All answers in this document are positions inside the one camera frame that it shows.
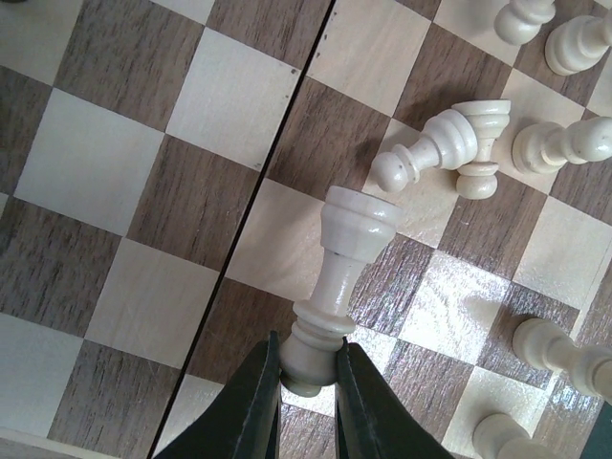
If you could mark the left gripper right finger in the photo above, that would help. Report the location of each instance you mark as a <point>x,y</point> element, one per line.
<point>371,422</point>

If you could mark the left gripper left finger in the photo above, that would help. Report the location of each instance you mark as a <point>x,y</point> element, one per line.
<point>243,421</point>

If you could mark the white chess rook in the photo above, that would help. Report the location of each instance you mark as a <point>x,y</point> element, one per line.
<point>355,228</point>

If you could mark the wooden chess board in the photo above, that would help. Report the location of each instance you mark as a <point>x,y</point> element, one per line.
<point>163,169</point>

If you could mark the white standing piece lower right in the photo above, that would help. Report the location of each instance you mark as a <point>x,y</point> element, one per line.
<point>544,345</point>

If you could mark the white lying pawn lower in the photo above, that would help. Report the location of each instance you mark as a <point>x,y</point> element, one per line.
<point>488,118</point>

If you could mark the white lying pawn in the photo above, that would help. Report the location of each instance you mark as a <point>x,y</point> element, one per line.
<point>447,141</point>
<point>488,118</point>

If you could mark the white lying pawn upper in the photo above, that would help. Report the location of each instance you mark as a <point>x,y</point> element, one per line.
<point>447,141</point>

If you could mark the white standing pawn near rook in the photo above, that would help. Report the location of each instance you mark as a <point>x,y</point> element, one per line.
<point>546,147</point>

